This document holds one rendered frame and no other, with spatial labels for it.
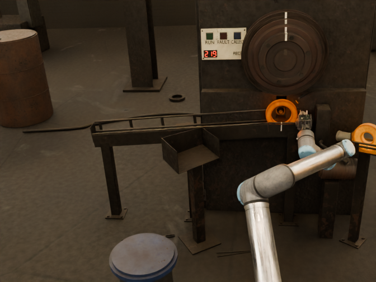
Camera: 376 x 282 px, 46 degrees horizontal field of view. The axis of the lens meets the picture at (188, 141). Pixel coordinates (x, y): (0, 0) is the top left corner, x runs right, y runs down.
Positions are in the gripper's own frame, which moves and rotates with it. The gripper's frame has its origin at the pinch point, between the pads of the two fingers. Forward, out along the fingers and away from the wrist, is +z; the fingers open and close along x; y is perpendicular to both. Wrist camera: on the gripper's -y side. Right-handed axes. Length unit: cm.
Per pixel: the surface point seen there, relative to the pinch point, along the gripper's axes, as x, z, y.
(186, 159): 66, -33, -5
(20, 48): 250, 141, -41
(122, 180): 130, 16, -84
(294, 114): 4.9, -2.1, 1.3
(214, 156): 50, -32, -5
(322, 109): -10.0, -3.7, 6.1
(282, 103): 12.2, -0.1, 8.1
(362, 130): -29.7, -20.2, 6.1
